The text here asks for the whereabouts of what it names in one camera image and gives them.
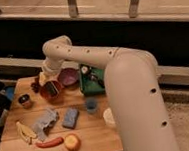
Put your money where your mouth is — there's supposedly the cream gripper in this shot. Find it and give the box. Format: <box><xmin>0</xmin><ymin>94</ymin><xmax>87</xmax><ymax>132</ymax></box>
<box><xmin>38</xmin><ymin>59</ymin><xmax>61</xmax><ymax>86</ymax></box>

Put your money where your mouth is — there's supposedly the black eraser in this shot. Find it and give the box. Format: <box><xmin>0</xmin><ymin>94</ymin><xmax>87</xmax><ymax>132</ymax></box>
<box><xmin>45</xmin><ymin>81</ymin><xmax>57</xmax><ymax>96</ymax></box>

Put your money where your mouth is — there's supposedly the red bowl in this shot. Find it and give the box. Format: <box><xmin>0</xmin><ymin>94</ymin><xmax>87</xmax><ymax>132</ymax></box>
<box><xmin>39</xmin><ymin>81</ymin><xmax>62</xmax><ymax>101</ymax></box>

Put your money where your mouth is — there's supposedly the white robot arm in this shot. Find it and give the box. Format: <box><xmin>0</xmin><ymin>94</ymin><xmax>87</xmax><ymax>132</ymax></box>
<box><xmin>42</xmin><ymin>36</ymin><xmax>180</xmax><ymax>151</ymax></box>

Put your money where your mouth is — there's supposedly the purple bowl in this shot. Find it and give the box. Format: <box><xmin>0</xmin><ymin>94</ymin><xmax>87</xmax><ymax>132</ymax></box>
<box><xmin>58</xmin><ymin>67</ymin><xmax>79</xmax><ymax>87</ymax></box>

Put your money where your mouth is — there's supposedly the dark grape bunch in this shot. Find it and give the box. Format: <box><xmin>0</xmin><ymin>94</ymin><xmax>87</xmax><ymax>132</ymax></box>
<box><xmin>31</xmin><ymin>77</ymin><xmax>41</xmax><ymax>93</ymax></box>

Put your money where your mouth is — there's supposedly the small brown cup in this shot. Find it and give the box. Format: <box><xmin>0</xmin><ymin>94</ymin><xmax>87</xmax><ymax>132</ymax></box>
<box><xmin>18</xmin><ymin>94</ymin><xmax>33</xmax><ymax>109</ymax></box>

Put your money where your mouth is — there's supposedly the blue object beside table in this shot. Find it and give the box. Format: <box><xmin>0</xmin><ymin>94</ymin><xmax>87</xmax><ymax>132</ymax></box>
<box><xmin>5</xmin><ymin>86</ymin><xmax>15</xmax><ymax>100</ymax></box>

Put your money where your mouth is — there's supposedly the crumpled grey cloth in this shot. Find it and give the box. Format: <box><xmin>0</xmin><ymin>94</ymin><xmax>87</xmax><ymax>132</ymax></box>
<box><xmin>33</xmin><ymin>108</ymin><xmax>59</xmax><ymax>141</ymax></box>

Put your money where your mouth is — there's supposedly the black tool in tray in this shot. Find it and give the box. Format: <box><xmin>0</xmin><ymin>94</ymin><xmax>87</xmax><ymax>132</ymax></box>
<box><xmin>80</xmin><ymin>65</ymin><xmax>104</xmax><ymax>87</ymax></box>

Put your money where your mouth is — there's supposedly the blue sponge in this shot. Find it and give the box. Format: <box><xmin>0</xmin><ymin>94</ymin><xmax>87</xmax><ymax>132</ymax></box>
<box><xmin>62</xmin><ymin>108</ymin><xmax>79</xmax><ymax>129</ymax></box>

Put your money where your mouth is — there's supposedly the green plastic tray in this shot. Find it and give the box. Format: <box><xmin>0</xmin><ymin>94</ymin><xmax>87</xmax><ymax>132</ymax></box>
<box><xmin>79</xmin><ymin>64</ymin><xmax>106</xmax><ymax>96</ymax></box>

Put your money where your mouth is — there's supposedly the blue translucent cup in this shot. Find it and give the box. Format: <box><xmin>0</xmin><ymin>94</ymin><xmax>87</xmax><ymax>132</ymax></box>
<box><xmin>85</xmin><ymin>97</ymin><xmax>98</xmax><ymax>114</ymax></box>

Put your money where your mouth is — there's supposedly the red sausage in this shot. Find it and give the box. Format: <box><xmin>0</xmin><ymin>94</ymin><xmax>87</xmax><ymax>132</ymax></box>
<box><xmin>35</xmin><ymin>137</ymin><xmax>64</xmax><ymax>148</ymax></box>

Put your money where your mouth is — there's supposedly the red yellow apple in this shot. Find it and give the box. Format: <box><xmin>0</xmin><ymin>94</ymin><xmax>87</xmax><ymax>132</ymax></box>
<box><xmin>64</xmin><ymin>133</ymin><xmax>81</xmax><ymax>151</ymax></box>

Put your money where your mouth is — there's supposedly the white round cup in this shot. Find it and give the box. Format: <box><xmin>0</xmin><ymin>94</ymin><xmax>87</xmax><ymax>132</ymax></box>
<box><xmin>103</xmin><ymin>108</ymin><xmax>116</xmax><ymax>128</ymax></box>

